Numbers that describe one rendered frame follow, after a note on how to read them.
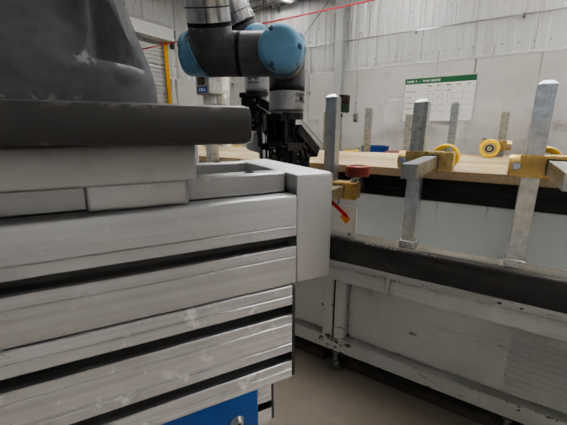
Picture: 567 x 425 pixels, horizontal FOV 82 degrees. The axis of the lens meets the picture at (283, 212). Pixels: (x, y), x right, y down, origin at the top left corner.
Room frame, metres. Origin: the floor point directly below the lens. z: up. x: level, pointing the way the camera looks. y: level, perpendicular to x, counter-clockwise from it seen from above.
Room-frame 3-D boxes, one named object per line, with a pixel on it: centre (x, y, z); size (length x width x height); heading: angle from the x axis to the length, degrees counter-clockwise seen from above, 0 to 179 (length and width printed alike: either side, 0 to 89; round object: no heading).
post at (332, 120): (1.02, -0.15, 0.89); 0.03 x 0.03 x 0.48; 57
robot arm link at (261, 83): (1.07, 0.08, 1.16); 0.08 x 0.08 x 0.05
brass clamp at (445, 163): (0.87, -0.38, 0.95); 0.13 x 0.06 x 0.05; 57
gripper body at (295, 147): (0.73, 0.00, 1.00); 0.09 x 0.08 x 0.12; 147
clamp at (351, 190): (1.01, -0.17, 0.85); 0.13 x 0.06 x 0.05; 57
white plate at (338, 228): (1.02, -0.11, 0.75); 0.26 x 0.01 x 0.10; 57
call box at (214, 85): (1.30, 0.28, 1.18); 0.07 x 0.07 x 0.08; 57
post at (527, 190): (0.75, -0.57, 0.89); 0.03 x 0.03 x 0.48; 57
